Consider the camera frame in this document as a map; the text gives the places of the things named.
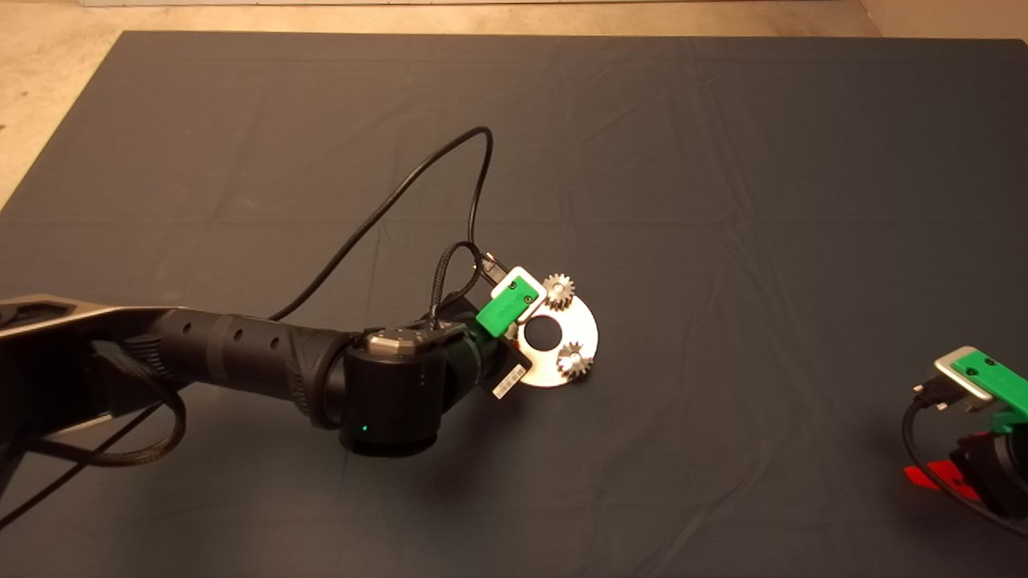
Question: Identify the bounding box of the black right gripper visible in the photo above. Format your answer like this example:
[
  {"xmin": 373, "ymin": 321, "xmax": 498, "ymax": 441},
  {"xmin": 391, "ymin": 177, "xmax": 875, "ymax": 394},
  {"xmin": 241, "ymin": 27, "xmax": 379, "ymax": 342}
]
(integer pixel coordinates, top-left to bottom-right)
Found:
[{"xmin": 904, "ymin": 430, "xmax": 1028, "ymax": 519}]

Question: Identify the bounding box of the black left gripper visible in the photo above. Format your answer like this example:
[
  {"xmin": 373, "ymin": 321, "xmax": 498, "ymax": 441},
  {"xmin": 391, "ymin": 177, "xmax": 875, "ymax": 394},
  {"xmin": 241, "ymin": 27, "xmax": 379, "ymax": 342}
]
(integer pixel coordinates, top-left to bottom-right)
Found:
[{"xmin": 456, "ymin": 295, "xmax": 534, "ymax": 401}]

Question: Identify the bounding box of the round metal carrier plate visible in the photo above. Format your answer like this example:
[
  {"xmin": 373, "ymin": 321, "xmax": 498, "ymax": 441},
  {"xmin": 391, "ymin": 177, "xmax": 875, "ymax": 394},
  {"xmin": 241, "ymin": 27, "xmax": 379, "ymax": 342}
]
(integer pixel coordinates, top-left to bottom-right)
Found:
[{"xmin": 506, "ymin": 283, "xmax": 600, "ymax": 388}]

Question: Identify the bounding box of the dark grey table cloth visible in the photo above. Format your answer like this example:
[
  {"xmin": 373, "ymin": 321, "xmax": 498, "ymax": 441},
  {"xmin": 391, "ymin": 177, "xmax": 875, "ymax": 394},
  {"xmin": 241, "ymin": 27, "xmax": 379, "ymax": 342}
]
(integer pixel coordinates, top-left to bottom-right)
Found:
[{"xmin": 0, "ymin": 31, "xmax": 1028, "ymax": 578}]

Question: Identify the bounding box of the right thin black camera cable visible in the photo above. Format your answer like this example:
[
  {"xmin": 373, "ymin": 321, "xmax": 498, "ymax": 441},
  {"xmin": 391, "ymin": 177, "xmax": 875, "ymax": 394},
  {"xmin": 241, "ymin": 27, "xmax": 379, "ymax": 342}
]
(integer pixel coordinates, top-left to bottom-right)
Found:
[{"xmin": 900, "ymin": 380, "xmax": 1028, "ymax": 539}]

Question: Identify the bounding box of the thin black camera cable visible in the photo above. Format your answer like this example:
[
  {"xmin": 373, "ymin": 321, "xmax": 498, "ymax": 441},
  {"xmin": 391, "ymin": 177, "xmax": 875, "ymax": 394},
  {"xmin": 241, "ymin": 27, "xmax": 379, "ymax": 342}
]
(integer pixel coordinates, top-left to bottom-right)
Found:
[
  {"xmin": 0, "ymin": 126, "xmax": 509, "ymax": 531},
  {"xmin": 900, "ymin": 380, "xmax": 1028, "ymax": 539}
]

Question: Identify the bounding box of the left green camera mount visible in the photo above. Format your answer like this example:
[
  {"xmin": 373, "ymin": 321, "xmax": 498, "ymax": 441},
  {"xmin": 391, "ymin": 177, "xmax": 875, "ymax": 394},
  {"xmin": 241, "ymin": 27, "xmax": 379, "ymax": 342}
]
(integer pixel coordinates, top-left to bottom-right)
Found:
[{"xmin": 475, "ymin": 275, "xmax": 541, "ymax": 339}]

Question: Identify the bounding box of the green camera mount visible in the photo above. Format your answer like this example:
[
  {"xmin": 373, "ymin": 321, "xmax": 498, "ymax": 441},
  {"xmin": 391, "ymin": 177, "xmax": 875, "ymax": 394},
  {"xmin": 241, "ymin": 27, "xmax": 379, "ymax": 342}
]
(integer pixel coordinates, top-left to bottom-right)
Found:
[
  {"xmin": 951, "ymin": 346, "xmax": 1028, "ymax": 434},
  {"xmin": 475, "ymin": 275, "xmax": 541, "ymax": 339}
]

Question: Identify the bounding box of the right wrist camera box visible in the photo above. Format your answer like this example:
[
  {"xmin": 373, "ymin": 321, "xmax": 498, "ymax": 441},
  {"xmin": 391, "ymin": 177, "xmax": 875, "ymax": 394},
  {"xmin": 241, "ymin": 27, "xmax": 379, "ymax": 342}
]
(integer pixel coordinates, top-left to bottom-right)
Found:
[{"xmin": 933, "ymin": 347, "xmax": 997, "ymax": 404}]

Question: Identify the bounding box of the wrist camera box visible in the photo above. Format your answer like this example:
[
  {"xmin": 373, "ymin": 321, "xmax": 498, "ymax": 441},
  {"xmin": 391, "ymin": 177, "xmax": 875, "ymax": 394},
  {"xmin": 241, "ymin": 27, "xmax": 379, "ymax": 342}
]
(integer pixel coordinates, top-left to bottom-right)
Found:
[
  {"xmin": 933, "ymin": 347, "xmax": 997, "ymax": 404},
  {"xmin": 492, "ymin": 266, "xmax": 549, "ymax": 324}
]

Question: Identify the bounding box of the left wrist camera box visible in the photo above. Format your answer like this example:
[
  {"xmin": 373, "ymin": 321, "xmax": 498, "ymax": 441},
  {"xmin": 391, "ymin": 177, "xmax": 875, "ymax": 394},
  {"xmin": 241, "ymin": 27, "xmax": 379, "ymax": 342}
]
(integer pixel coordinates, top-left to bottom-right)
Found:
[{"xmin": 492, "ymin": 266, "xmax": 549, "ymax": 324}]

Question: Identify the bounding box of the right green camera mount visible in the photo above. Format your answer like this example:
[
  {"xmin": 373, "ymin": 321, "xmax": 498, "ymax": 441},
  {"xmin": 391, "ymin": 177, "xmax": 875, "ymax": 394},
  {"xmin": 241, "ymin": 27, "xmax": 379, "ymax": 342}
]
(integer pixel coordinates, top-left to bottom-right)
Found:
[{"xmin": 951, "ymin": 346, "xmax": 1028, "ymax": 434}]

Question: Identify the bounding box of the left braided black loop cable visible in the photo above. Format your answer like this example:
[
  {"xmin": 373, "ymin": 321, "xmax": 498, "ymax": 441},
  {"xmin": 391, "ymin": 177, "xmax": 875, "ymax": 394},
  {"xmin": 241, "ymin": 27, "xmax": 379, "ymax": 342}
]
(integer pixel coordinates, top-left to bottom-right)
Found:
[{"xmin": 428, "ymin": 240, "xmax": 484, "ymax": 326}]

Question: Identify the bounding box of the left thin black camera cable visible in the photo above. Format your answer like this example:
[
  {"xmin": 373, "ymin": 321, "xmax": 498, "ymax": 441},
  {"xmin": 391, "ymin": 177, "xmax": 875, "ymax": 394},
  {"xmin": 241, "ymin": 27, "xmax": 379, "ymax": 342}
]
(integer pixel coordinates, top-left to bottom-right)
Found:
[{"xmin": 0, "ymin": 126, "xmax": 509, "ymax": 531}]

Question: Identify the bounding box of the left braided black arm hose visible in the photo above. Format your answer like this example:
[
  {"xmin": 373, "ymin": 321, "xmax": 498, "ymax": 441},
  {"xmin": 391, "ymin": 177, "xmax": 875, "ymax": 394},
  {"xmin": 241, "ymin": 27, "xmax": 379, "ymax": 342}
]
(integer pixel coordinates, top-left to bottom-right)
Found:
[{"xmin": 22, "ymin": 339, "xmax": 188, "ymax": 469}]

